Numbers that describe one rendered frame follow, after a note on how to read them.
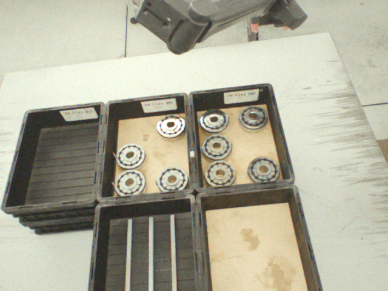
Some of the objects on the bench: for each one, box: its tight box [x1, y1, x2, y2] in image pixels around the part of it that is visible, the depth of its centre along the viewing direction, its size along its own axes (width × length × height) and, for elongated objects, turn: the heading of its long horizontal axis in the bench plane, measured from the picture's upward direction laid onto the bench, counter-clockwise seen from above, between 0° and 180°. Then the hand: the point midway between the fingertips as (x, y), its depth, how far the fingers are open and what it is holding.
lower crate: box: [19, 217, 95, 235], centre depth 133 cm, size 40×30×12 cm
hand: (270, 28), depth 120 cm, fingers open, 9 cm apart
